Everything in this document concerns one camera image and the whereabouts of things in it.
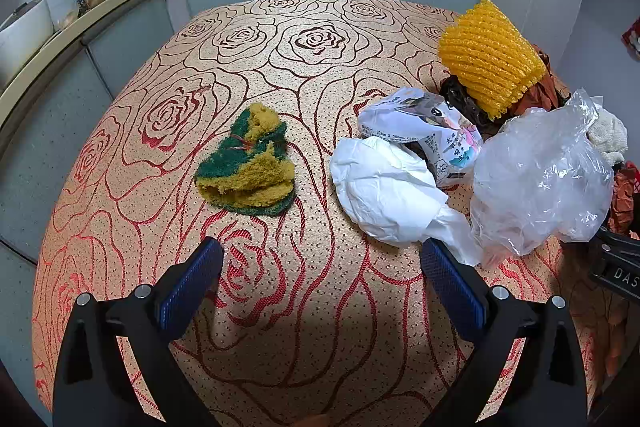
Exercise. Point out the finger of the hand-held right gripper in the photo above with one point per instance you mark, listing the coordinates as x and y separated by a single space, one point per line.
620 243

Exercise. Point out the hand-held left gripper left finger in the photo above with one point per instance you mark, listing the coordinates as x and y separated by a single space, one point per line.
192 282

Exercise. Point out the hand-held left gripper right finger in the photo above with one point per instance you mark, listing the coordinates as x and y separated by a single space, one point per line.
452 292

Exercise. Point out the red wrapper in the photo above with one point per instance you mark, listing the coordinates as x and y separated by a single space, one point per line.
625 202

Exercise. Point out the clear plastic bag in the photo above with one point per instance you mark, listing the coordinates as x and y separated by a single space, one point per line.
540 177

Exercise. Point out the white cloth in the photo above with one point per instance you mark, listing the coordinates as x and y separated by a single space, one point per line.
607 134

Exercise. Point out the green yellow scrub cloth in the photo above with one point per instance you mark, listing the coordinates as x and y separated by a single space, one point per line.
245 172

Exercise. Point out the rust brown paper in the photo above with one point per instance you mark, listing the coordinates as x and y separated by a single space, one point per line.
545 92

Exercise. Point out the printed tissue packet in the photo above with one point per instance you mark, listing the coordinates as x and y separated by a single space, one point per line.
425 117

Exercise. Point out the dark brown plastic wrapper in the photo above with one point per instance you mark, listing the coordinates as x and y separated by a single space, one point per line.
460 102

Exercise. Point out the yellow foam net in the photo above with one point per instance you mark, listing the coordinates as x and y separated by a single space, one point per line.
485 52

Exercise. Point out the rose patterned tablecloth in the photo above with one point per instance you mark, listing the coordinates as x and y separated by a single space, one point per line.
300 307

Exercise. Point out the hanging red cloth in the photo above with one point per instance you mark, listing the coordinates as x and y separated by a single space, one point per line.
634 39

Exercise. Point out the white rice cooker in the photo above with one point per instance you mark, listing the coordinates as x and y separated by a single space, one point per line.
22 37

